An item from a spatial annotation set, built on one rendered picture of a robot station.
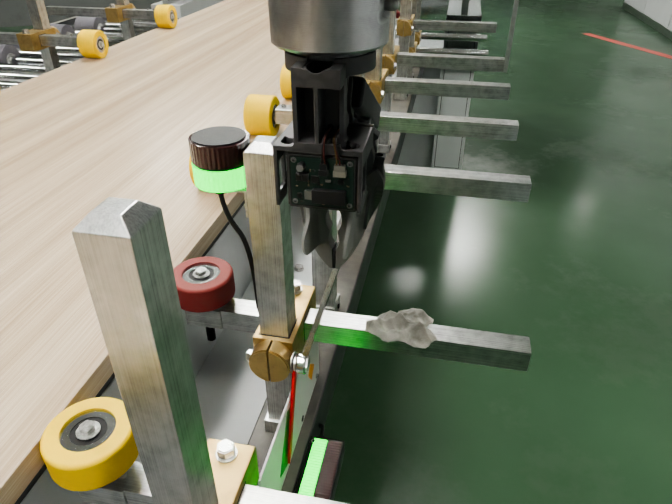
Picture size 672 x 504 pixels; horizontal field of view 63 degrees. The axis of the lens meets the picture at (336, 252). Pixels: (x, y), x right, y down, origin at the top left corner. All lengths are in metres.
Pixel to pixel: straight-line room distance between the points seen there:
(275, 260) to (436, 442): 1.17
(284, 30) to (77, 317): 0.43
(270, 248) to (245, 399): 0.40
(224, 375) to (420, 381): 0.97
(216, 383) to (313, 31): 0.69
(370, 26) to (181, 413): 0.30
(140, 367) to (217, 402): 0.58
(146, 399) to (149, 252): 0.11
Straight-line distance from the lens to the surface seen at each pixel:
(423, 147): 3.12
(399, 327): 0.68
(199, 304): 0.70
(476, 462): 1.66
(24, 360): 0.67
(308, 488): 0.73
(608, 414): 1.91
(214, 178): 0.55
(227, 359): 1.01
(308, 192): 0.44
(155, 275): 0.33
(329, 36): 0.40
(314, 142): 0.42
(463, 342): 0.68
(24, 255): 0.85
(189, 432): 0.42
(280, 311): 0.63
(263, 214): 0.57
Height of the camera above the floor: 1.30
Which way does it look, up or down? 33 degrees down
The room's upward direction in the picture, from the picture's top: straight up
